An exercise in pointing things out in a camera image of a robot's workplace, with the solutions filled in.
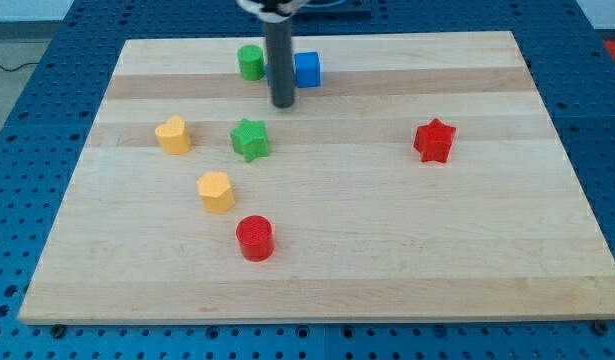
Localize green star block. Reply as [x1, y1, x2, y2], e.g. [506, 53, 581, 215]
[230, 118, 269, 163]

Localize blue cube block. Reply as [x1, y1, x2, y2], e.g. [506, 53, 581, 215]
[294, 52, 321, 88]

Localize red cylinder block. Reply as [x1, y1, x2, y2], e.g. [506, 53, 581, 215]
[236, 215, 275, 262]

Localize yellow heart block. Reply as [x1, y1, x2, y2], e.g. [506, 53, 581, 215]
[154, 116, 192, 155]

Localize blue block behind rod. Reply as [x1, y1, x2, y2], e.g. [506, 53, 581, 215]
[264, 64, 271, 87]

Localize wooden board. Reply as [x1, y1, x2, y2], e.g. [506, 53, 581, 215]
[19, 31, 615, 325]

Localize red star block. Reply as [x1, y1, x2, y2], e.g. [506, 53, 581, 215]
[413, 118, 457, 163]

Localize green cylinder block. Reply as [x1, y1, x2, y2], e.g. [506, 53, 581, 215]
[237, 44, 265, 81]

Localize black cable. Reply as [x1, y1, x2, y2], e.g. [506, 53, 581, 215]
[0, 47, 41, 73]

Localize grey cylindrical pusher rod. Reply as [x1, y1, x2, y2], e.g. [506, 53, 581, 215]
[263, 19, 295, 108]

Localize yellow hexagon block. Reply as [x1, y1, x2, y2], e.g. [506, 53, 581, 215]
[197, 171, 236, 214]

